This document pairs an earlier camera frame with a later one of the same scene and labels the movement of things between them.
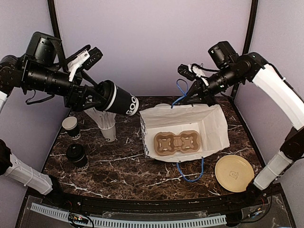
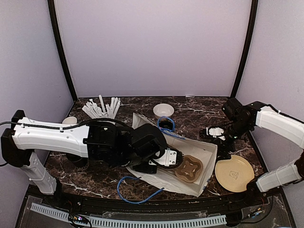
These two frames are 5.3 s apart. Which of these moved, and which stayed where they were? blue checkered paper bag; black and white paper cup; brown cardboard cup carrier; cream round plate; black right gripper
Moved: black right gripper; blue checkered paper bag; brown cardboard cup carrier
Stayed: cream round plate; black and white paper cup
